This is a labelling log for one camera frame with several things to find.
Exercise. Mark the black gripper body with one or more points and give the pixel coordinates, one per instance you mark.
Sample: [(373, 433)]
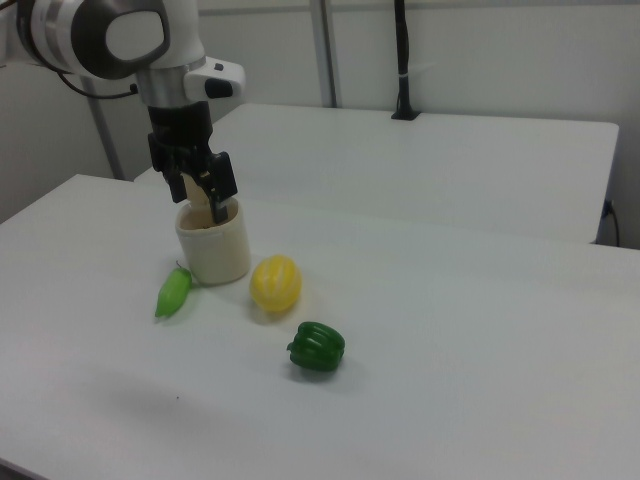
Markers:
[(180, 125)]

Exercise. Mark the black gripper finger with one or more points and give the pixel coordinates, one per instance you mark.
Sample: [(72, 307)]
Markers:
[(176, 185), (222, 180)]

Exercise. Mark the cream hinged bin lid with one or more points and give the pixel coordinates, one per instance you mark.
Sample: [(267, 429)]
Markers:
[(196, 190)]

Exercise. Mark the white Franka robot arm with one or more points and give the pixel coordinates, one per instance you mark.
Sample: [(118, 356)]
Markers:
[(100, 35)]

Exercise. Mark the cream cylindrical cup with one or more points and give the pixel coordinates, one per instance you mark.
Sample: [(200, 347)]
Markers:
[(220, 250)]

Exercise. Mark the light green chili pepper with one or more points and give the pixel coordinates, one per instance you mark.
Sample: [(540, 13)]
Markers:
[(172, 295)]

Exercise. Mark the yellow striped melon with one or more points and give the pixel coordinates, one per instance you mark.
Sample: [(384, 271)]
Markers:
[(276, 283)]

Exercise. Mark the white background table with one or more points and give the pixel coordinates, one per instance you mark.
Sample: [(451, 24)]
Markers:
[(400, 165)]

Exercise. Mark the dark green bell pepper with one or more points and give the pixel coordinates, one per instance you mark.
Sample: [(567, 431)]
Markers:
[(317, 346)]

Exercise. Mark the black pole with clamp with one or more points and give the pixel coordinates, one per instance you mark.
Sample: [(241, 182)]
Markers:
[(403, 60)]

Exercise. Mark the grey partition post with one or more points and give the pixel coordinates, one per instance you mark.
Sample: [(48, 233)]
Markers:
[(325, 50)]

